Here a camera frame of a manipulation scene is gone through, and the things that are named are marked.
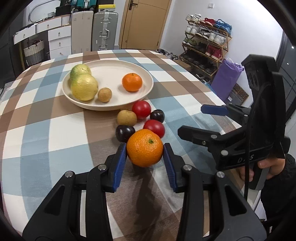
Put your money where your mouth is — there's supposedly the teal suitcase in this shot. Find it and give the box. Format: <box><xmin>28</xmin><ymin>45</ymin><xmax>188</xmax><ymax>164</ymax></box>
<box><xmin>70</xmin><ymin>0</ymin><xmax>99</xmax><ymax>12</ymax></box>

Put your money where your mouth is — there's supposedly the white vanity desk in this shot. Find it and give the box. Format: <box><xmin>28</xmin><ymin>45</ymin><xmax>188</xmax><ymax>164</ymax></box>
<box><xmin>13</xmin><ymin>14</ymin><xmax>71</xmax><ymax>45</ymax></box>

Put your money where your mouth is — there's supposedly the red tomato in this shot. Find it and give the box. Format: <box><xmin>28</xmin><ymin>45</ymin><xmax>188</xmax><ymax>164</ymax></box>
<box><xmin>143</xmin><ymin>120</ymin><xmax>165</xmax><ymax>138</ymax></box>
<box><xmin>132</xmin><ymin>100</ymin><xmax>151</xmax><ymax>118</ymax></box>

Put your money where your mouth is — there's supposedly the small green guava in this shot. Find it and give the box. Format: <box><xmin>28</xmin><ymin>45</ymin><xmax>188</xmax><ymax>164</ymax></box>
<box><xmin>70</xmin><ymin>64</ymin><xmax>92</xmax><ymax>81</ymax></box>

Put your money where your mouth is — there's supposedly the shoe rack with shoes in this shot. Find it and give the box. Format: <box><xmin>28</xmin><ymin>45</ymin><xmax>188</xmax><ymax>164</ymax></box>
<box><xmin>183</xmin><ymin>14</ymin><xmax>232</xmax><ymax>79</ymax></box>

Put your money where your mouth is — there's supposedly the woven basket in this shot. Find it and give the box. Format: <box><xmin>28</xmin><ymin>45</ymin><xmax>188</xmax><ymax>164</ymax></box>
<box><xmin>23</xmin><ymin>40</ymin><xmax>45</xmax><ymax>66</ymax></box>

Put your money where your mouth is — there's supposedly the pile of loose shoes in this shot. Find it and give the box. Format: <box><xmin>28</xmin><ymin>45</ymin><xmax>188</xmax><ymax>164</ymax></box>
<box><xmin>157</xmin><ymin>49</ymin><xmax>185</xmax><ymax>61</ymax></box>

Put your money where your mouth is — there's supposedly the orange tangerine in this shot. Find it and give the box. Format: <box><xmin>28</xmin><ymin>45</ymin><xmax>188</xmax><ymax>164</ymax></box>
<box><xmin>122</xmin><ymin>73</ymin><xmax>142</xmax><ymax>92</ymax></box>
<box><xmin>126</xmin><ymin>129</ymin><xmax>164</xmax><ymax>168</ymax></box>

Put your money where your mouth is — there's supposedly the dotted rug striped edge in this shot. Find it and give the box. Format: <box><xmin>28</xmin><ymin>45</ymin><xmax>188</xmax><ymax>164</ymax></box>
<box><xmin>0</xmin><ymin>82</ymin><xmax>13</xmax><ymax>98</ymax></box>

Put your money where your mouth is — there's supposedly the dark purple plum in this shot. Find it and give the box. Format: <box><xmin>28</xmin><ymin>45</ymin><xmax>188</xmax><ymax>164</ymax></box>
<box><xmin>116</xmin><ymin>125</ymin><xmax>136</xmax><ymax>142</ymax></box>
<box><xmin>150</xmin><ymin>109</ymin><xmax>165</xmax><ymax>123</ymax></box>

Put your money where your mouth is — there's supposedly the large green guava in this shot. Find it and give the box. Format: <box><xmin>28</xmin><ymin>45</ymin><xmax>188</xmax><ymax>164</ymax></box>
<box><xmin>70</xmin><ymin>74</ymin><xmax>99</xmax><ymax>101</ymax></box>

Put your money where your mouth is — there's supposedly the black storage box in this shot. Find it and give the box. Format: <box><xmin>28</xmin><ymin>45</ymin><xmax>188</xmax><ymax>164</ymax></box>
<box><xmin>55</xmin><ymin>6</ymin><xmax>74</xmax><ymax>16</ymax></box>

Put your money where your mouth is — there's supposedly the silver suitcase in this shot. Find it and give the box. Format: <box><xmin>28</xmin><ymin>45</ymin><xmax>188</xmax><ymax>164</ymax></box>
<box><xmin>91</xmin><ymin>11</ymin><xmax>119</xmax><ymax>51</ymax></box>

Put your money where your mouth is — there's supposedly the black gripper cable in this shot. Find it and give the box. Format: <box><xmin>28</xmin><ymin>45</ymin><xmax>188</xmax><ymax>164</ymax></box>
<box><xmin>244</xmin><ymin>111</ymin><xmax>254</xmax><ymax>200</ymax></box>

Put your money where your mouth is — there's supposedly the cream round plate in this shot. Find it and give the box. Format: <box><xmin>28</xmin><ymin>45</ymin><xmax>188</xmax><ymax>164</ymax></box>
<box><xmin>62</xmin><ymin>60</ymin><xmax>154</xmax><ymax>111</ymax></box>

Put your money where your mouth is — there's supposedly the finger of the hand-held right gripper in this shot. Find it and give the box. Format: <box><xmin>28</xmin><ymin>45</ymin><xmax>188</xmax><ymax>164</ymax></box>
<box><xmin>178</xmin><ymin>125</ymin><xmax>249</xmax><ymax>161</ymax></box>
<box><xmin>201</xmin><ymin>103</ymin><xmax>252</xmax><ymax>127</ymax></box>

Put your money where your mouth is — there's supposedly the wooden door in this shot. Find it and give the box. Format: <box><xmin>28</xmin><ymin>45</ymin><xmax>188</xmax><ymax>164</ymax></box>
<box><xmin>118</xmin><ymin>0</ymin><xmax>172</xmax><ymax>50</ymax></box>

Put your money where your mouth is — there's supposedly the brown doormat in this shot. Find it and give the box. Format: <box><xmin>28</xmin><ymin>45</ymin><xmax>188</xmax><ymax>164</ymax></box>
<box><xmin>225</xmin><ymin>83</ymin><xmax>249</xmax><ymax>105</ymax></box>

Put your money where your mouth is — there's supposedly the person's right hand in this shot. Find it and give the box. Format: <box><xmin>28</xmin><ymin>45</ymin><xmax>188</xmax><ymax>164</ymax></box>
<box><xmin>239</xmin><ymin>158</ymin><xmax>287</xmax><ymax>184</ymax></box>

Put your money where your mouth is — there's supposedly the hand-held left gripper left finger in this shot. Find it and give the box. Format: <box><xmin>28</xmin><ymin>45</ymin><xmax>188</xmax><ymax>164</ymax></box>
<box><xmin>22</xmin><ymin>142</ymin><xmax>127</xmax><ymax>241</ymax></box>

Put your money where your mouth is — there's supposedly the white drawer cabinet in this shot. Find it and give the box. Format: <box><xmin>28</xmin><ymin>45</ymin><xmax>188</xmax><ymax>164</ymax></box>
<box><xmin>48</xmin><ymin>25</ymin><xmax>72</xmax><ymax>59</ymax></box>

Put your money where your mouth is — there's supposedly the beige suitcase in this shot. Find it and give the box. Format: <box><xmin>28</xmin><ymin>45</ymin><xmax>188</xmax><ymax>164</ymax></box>
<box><xmin>70</xmin><ymin>10</ymin><xmax>94</xmax><ymax>54</ymax></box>

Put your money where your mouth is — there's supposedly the yellow black shoebox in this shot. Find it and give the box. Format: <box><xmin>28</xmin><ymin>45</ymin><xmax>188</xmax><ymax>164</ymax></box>
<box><xmin>97</xmin><ymin>4</ymin><xmax>116</xmax><ymax>12</ymax></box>

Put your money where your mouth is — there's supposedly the person's right forearm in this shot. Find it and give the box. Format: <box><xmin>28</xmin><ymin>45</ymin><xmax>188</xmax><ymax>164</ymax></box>
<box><xmin>260</xmin><ymin>154</ymin><xmax>296</xmax><ymax>232</ymax></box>

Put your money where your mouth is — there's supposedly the wooden shoe rack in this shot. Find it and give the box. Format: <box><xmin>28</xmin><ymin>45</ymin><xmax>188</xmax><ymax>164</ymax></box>
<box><xmin>179</xmin><ymin>20</ymin><xmax>232</xmax><ymax>82</ymax></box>

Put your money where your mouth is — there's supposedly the purple bag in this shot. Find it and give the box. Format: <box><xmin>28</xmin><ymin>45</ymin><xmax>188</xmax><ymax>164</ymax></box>
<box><xmin>210</xmin><ymin>58</ymin><xmax>244</xmax><ymax>102</ymax></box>

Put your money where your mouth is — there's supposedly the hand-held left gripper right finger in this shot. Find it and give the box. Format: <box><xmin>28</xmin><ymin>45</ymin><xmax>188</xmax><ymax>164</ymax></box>
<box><xmin>163</xmin><ymin>143</ymin><xmax>267</xmax><ymax>241</ymax></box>

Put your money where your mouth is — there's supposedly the oval mirror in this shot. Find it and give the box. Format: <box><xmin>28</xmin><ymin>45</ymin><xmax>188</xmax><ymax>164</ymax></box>
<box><xmin>27</xmin><ymin>0</ymin><xmax>60</xmax><ymax>26</ymax></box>

